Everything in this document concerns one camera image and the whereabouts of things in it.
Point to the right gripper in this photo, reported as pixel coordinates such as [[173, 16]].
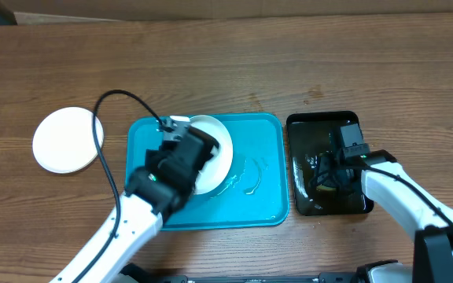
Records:
[[329, 179]]

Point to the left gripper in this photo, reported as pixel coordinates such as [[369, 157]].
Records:
[[154, 159]]

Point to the white plate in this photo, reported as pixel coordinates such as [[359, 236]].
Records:
[[63, 142], [218, 167]]

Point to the green yellow sponge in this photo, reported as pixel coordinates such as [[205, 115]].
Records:
[[322, 188]]

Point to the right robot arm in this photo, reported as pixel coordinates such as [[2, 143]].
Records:
[[427, 221]]

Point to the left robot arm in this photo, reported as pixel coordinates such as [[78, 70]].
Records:
[[153, 193]]

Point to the black water tray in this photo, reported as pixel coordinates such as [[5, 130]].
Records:
[[309, 135]]

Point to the teal plastic tray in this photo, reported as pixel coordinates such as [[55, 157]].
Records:
[[255, 191]]

